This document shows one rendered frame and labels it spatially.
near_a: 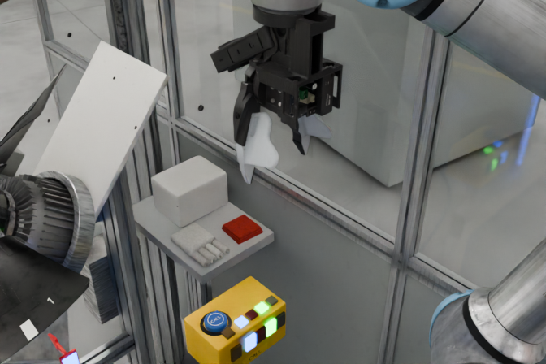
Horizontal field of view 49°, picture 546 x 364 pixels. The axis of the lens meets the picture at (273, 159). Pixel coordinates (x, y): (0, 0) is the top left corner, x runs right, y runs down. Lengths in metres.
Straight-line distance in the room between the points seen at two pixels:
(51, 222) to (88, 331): 1.38
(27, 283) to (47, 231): 0.19
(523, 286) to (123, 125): 0.84
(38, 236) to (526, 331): 0.87
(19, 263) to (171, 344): 1.30
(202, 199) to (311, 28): 1.07
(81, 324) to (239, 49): 2.07
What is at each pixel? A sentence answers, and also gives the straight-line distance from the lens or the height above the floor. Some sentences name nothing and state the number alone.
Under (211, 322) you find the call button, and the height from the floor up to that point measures 1.08.
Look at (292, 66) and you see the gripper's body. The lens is 0.63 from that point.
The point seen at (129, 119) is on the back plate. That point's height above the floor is 1.27.
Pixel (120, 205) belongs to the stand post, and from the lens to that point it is 1.44.
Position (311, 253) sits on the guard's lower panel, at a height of 0.83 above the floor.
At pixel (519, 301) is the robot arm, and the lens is 0.81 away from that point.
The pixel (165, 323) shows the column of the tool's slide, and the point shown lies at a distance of 2.27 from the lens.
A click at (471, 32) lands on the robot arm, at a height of 1.72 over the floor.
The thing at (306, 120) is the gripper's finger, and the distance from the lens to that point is 0.73.
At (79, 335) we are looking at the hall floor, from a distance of 2.61.
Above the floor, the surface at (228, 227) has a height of 0.88.
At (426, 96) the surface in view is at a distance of 1.14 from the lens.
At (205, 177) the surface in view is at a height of 0.97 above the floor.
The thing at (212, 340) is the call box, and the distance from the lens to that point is 1.07.
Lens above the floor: 1.88
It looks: 33 degrees down
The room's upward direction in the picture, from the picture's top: straight up
